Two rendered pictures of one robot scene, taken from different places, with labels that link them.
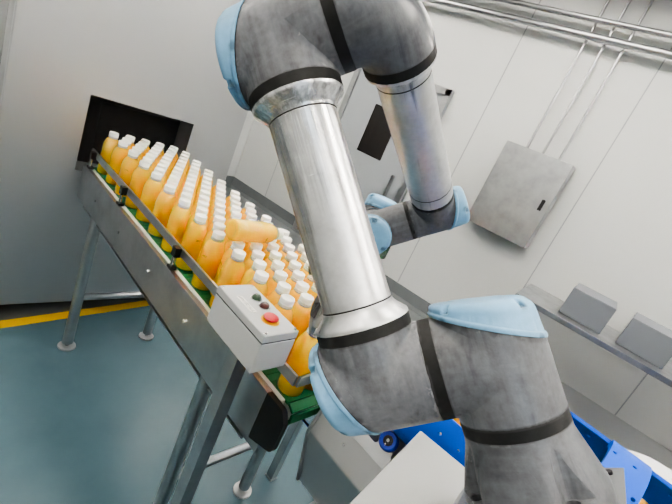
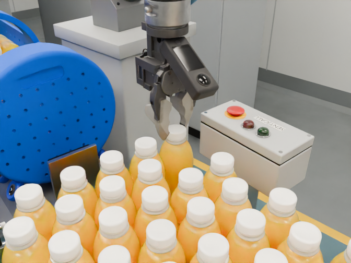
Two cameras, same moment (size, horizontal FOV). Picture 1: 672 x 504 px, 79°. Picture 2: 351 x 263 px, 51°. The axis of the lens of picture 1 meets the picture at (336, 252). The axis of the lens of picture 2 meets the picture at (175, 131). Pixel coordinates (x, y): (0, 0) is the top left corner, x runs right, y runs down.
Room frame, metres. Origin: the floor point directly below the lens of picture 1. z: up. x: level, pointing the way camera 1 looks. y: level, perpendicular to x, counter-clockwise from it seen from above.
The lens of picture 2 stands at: (1.48, 0.10, 1.45)
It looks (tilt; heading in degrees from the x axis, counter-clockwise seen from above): 31 degrees down; 193
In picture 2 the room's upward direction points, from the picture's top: straight up
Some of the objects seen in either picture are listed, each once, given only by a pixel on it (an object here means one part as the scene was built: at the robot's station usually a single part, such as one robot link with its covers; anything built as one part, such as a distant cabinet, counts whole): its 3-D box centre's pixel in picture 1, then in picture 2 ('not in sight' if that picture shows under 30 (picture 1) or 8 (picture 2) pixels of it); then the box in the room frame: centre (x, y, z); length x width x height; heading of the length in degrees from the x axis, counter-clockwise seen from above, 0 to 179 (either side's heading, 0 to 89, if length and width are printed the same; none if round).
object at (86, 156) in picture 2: not in sight; (75, 176); (0.95, -0.23, 0.99); 0.10 x 0.02 x 0.12; 142
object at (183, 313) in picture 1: (178, 342); not in sight; (1.48, 0.45, 0.45); 1.64 x 0.48 x 0.90; 52
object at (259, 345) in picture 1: (251, 324); (252, 144); (0.85, 0.11, 1.05); 0.20 x 0.10 x 0.10; 52
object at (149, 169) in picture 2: not in sight; (149, 167); (1.02, -0.05, 1.09); 0.04 x 0.04 x 0.02
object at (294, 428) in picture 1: (316, 382); not in sight; (1.47, -0.14, 0.55); 0.04 x 0.04 x 1.10; 52
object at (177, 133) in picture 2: not in sight; (176, 131); (0.89, -0.03, 1.09); 0.04 x 0.04 x 0.02
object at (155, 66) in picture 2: not in sight; (165, 57); (0.88, -0.06, 1.23); 0.09 x 0.08 x 0.12; 52
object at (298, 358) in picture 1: (302, 360); (176, 172); (0.89, -0.03, 0.99); 0.07 x 0.07 x 0.19
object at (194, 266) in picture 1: (161, 229); not in sight; (1.33, 0.60, 0.96); 1.60 x 0.01 x 0.03; 52
